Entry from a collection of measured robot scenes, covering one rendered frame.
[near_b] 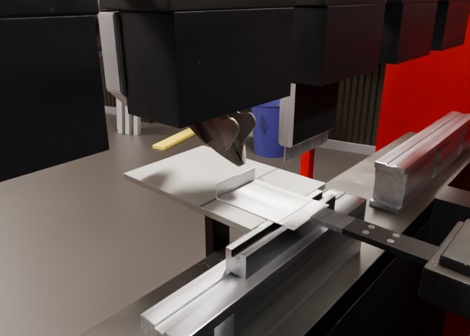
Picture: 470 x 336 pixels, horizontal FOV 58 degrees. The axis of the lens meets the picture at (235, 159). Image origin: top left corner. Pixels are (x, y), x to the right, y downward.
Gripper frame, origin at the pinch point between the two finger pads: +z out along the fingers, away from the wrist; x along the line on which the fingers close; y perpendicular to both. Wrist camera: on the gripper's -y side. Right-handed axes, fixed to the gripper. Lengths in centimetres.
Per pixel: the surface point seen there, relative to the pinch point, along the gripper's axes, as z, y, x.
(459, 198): 26, 6, 46
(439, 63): -3, 4, 87
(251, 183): 4.0, -2.1, 2.7
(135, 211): -25, -193, 95
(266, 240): 11.2, 6.2, -8.1
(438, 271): 20.7, 21.3, -4.7
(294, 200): 9.1, 4.1, 2.3
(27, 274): -16, -183, 21
